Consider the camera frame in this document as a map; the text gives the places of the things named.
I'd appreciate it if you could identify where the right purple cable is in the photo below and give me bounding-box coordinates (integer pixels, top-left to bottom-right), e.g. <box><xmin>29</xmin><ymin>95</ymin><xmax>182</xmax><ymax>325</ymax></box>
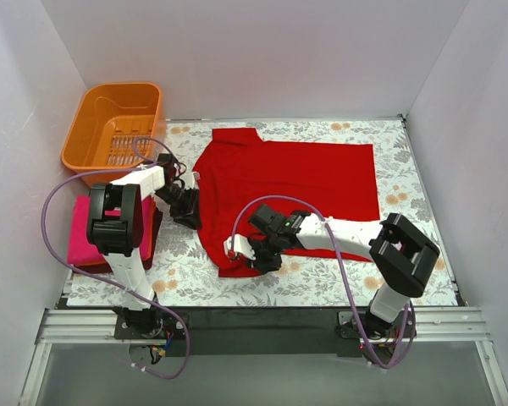
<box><xmin>230</xmin><ymin>195</ymin><xmax>418</xmax><ymax>370</ymax></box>

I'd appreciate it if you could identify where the floral patterned table mat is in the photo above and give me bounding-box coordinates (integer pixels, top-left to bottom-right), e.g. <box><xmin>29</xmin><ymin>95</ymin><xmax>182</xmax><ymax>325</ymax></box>
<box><xmin>66</xmin><ymin>119</ymin><xmax>461</xmax><ymax>309</ymax></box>

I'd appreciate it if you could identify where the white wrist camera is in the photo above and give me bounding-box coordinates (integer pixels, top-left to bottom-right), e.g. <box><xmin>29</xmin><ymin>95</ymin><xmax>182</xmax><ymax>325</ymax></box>
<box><xmin>179</xmin><ymin>172</ymin><xmax>200</xmax><ymax>190</ymax></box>
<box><xmin>224</xmin><ymin>234</ymin><xmax>256</xmax><ymax>261</ymax></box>

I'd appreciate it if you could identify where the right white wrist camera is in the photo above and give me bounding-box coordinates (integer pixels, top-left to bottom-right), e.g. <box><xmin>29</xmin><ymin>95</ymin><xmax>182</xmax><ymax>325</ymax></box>
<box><xmin>224</xmin><ymin>234</ymin><xmax>256</xmax><ymax>261</ymax></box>

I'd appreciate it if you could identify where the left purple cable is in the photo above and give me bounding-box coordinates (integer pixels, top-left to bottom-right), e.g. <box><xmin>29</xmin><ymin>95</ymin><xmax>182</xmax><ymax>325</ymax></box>
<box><xmin>41</xmin><ymin>137</ymin><xmax>194</xmax><ymax>381</ymax></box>

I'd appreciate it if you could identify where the folded pink t shirt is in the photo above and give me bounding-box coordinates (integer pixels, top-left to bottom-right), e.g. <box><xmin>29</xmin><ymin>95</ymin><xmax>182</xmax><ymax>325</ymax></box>
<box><xmin>67</xmin><ymin>195</ymin><xmax>105</xmax><ymax>266</ymax></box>

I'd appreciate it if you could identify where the purple cable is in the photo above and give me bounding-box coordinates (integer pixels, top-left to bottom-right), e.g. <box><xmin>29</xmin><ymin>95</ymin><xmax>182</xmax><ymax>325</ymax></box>
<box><xmin>41</xmin><ymin>137</ymin><xmax>194</xmax><ymax>381</ymax></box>
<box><xmin>230</xmin><ymin>195</ymin><xmax>418</xmax><ymax>370</ymax></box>

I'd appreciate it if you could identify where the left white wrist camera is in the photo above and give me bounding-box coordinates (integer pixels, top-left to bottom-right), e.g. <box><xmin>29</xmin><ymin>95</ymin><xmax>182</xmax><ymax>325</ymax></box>
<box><xmin>179</xmin><ymin>172</ymin><xmax>200</xmax><ymax>190</ymax></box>

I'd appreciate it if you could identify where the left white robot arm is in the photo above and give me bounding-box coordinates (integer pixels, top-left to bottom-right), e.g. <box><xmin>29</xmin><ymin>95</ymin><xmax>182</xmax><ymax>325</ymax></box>
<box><xmin>86</xmin><ymin>154</ymin><xmax>202</xmax><ymax>338</ymax></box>

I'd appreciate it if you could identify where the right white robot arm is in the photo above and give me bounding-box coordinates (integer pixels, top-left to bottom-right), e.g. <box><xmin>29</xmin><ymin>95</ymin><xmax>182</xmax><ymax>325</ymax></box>
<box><xmin>247</xmin><ymin>204</ymin><xmax>440</xmax><ymax>337</ymax></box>

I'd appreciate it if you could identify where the folded orange t shirt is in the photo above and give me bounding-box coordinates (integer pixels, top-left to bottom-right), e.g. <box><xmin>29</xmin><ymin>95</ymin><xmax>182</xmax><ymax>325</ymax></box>
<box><xmin>140</xmin><ymin>196</ymin><xmax>157</xmax><ymax>261</ymax></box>

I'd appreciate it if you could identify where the aluminium frame rail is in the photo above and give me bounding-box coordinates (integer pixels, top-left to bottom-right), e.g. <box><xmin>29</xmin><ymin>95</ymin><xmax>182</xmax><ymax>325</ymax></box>
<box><xmin>20</xmin><ymin>306</ymin><xmax>508</xmax><ymax>405</ymax></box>

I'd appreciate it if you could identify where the orange plastic basket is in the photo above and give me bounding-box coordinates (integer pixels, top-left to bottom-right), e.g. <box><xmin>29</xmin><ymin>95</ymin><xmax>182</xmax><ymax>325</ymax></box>
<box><xmin>61</xmin><ymin>82</ymin><xmax>166</xmax><ymax>187</ymax></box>

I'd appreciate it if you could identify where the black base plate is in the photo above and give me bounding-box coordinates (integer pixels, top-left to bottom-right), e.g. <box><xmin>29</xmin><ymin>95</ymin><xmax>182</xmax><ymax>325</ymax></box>
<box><xmin>113</xmin><ymin>306</ymin><xmax>420</xmax><ymax>359</ymax></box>

